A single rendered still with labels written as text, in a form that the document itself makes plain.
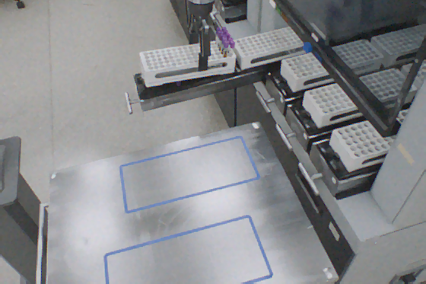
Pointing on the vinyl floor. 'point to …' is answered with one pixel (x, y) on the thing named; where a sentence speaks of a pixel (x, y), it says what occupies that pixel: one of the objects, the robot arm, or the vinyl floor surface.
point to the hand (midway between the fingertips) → (198, 55)
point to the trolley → (182, 217)
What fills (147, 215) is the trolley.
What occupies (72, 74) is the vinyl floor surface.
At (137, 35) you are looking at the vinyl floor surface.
